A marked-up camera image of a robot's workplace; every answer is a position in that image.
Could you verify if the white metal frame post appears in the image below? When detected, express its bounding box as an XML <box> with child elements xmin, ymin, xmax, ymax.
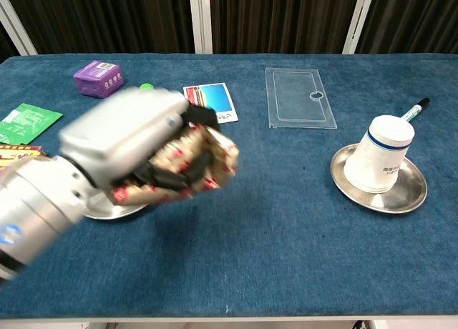
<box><xmin>0</xmin><ymin>0</ymin><xmax>38</xmax><ymax>57</ymax></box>
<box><xmin>188</xmin><ymin>0</ymin><xmax>214</xmax><ymax>54</ymax></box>
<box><xmin>342</xmin><ymin>0</ymin><xmax>377</xmax><ymax>55</ymax></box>

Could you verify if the purple tissue pack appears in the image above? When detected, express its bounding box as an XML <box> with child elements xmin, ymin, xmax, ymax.
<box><xmin>73</xmin><ymin>60</ymin><xmax>126</xmax><ymax>99</ymax></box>

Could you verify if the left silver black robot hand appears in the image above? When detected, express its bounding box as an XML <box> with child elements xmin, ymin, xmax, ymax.
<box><xmin>59</xmin><ymin>87</ymin><xmax>220</xmax><ymax>197</ymax></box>

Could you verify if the gold red-printed snack bag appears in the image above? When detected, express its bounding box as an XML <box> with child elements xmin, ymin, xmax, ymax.
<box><xmin>110</xmin><ymin>123</ymin><xmax>240</xmax><ymax>205</ymax></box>

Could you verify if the red yellow rectangular box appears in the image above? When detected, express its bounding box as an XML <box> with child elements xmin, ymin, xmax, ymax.
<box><xmin>0</xmin><ymin>144</ymin><xmax>47</xmax><ymax>171</ymax></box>

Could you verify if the round stainless steel plate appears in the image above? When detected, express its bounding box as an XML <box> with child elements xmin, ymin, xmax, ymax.
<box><xmin>84</xmin><ymin>191</ymin><xmax>150</xmax><ymax>221</ymax></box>
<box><xmin>329</xmin><ymin>144</ymin><xmax>429</xmax><ymax>214</ymax></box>

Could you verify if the blue table cloth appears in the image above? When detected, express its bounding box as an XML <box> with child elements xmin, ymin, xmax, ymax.
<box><xmin>0</xmin><ymin>52</ymin><xmax>458</xmax><ymax>319</ymax></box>

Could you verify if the photo card with blue sky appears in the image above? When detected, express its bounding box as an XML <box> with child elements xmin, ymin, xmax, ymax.
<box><xmin>182</xmin><ymin>82</ymin><xmax>239</xmax><ymax>124</ymax></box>

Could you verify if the white marker with black cap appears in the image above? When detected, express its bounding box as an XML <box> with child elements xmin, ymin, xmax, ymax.
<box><xmin>399</xmin><ymin>97</ymin><xmax>431</xmax><ymax>122</ymax></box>

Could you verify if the dark brown pleated curtain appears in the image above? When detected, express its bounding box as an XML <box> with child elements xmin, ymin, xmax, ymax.
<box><xmin>356</xmin><ymin>0</ymin><xmax>458</xmax><ymax>54</ymax></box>
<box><xmin>3</xmin><ymin>0</ymin><xmax>196</xmax><ymax>54</ymax></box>
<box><xmin>0</xmin><ymin>21</ymin><xmax>19</xmax><ymax>62</ymax></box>
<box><xmin>209</xmin><ymin>0</ymin><xmax>360</xmax><ymax>54</ymax></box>

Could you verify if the clear plastic lid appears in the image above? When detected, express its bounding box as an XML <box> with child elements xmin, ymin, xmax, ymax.
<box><xmin>264</xmin><ymin>67</ymin><xmax>338</xmax><ymax>130</ymax></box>

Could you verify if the green foil sachet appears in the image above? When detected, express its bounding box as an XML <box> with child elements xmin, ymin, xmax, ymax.
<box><xmin>0</xmin><ymin>102</ymin><xmax>64</xmax><ymax>146</ymax></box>

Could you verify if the white paper cup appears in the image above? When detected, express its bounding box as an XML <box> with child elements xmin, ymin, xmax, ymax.
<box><xmin>343</xmin><ymin>114</ymin><xmax>415</xmax><ymax>194</ymax></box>

